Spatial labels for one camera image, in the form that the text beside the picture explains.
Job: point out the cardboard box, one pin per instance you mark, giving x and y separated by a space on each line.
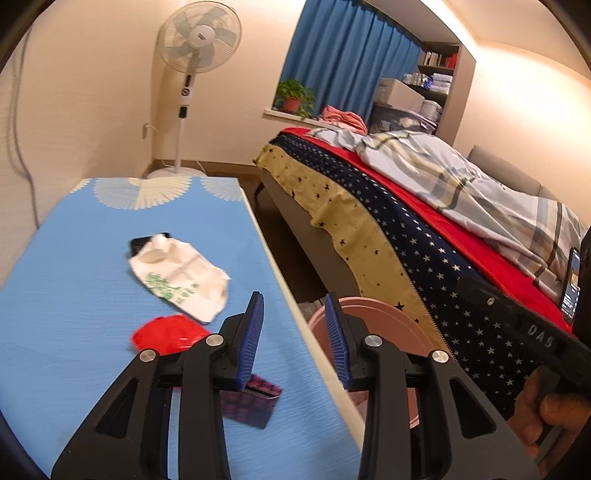
399 92

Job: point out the white round container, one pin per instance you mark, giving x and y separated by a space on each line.
432 110

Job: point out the plaid duvet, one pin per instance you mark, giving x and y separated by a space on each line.
438 175

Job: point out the white green printed cloth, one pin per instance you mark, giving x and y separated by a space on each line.
184 277

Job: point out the pink round bin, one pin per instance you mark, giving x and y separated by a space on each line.
392 318

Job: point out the white wall outlet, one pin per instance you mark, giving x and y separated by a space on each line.
147 131

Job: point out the dark wooden bookshelf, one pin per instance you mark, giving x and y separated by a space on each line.
438 69

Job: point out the pink cloth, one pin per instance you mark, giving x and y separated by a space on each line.
341 117

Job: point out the white windowsill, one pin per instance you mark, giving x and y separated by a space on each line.
291 116

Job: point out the black cloth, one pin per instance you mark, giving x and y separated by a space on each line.
138 243

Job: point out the tan star blanket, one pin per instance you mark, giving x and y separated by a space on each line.
351 230

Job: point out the potted green plant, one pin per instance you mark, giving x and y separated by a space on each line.
292 94

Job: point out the person's right hand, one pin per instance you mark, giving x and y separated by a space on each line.
569 408

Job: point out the red bed sheet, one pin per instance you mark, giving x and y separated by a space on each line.
485 263

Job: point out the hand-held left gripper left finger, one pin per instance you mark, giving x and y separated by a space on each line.
251 342

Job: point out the maroon patterned packet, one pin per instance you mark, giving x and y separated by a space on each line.
249 407

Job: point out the white standing fan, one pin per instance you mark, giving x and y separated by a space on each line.
198 33

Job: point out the blue curtain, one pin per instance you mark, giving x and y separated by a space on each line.
337 55

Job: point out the red cloth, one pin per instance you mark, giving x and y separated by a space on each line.
168 333

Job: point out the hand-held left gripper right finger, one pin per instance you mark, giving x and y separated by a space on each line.
336 344

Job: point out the dark patterned storage box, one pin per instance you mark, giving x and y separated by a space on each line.
397 121

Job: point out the black smartphone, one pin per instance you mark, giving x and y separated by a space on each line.
571 286

